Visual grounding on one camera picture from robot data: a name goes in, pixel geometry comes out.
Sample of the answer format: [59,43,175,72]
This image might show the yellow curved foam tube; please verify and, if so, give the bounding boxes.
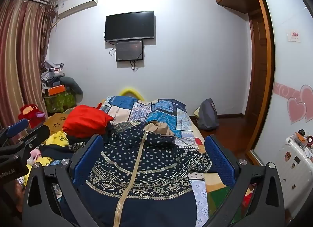
[119,88,145,101]

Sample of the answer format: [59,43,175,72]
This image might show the red plush toy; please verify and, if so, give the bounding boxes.
[18,104,46,130]

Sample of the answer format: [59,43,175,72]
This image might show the striped red beige curtain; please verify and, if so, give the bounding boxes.
[0,0,58,130]

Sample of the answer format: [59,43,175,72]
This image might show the blue patchwork quilt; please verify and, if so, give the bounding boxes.
[99,96,222,227]

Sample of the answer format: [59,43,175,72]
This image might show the green patterned cloth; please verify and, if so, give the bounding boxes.
[44,91,77,114]

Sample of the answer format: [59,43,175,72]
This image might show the small black wall monitor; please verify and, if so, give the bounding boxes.
[116,40,144,62]

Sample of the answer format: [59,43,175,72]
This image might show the white suitcase with stickers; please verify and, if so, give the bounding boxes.
[277,134,313,218]

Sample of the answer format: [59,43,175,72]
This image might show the brown cardboard box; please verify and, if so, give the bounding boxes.
[46,113,71,132]

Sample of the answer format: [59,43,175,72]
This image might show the black wall television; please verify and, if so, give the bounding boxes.
[105,11,155,43]

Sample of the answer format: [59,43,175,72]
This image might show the white wardrobe door with hearts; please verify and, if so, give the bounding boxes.
[254,0,313,164]

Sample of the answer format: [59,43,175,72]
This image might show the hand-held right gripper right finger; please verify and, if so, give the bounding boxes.
[204,135,285,227]

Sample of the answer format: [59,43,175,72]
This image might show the white air conditioner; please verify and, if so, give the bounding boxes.
[57,0,99,19]

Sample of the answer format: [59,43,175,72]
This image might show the yellow garment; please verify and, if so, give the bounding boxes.
[15,131,74,186]

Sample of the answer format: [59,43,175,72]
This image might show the orange box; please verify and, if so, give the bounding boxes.
[48,85,67,96]

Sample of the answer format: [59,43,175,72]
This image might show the grey backpack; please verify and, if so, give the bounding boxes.
[197,98,219,130]

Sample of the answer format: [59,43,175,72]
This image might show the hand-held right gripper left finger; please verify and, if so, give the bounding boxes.
[22,134,104,227]

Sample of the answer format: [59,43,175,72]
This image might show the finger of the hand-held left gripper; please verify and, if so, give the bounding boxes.
[0,119,29,144]
[15,125,50,153]

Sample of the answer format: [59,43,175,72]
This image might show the red folded garment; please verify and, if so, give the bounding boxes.
[62,105,114,138]

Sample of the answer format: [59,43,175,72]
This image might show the navy patterned hooded jacket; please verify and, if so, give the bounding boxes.
[66,121,213,227]

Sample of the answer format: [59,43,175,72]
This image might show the red white paper notice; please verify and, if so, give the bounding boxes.
[288,30,301,42]

